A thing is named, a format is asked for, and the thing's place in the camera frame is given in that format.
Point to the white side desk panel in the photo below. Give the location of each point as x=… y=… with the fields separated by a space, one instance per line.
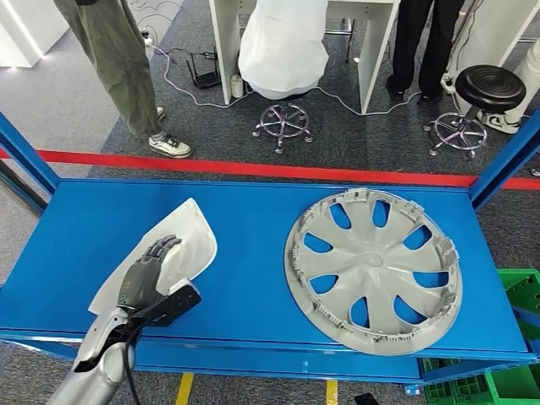
x=493 y=28

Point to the white power strip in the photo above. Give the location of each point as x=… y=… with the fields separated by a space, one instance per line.
x=148 y=39

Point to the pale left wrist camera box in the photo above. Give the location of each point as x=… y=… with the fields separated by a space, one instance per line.
x=177 y=302

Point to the person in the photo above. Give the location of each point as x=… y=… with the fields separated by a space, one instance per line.
x=283 y=44
x=114 y=56
x=407 y=39
x=500 y=123

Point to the blue metal shelf rack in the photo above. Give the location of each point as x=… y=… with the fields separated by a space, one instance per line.
x=253 y=251

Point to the grey plastic wheel hubcap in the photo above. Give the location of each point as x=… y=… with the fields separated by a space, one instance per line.
x=371 y=260

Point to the white cabinet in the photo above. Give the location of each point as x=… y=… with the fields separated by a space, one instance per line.
x=25 y=28

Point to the chrome swivel stool base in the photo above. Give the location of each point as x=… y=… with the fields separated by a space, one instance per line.
x=283 y=120

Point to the black robot torso part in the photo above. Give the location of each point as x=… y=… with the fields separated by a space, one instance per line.
x=366 y=400

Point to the green plastic crate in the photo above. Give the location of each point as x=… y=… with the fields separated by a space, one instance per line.
x=512 y=388

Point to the black floor router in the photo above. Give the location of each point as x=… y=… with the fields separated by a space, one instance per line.
x=207 y=81

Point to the black round stool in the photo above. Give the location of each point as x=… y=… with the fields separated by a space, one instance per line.
x=489 y=86

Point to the small white container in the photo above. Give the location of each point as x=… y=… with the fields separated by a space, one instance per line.
x=237 y=86

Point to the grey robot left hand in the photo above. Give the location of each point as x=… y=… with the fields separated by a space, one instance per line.
x=139 y=285

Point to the yellow floor tape square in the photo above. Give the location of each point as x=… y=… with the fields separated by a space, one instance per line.
x=184 y=391

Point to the white plastic car trim part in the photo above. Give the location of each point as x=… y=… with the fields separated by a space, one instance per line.
x=190 y=235

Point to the red barrier belt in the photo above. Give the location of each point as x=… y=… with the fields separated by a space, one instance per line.
x=253 y=169

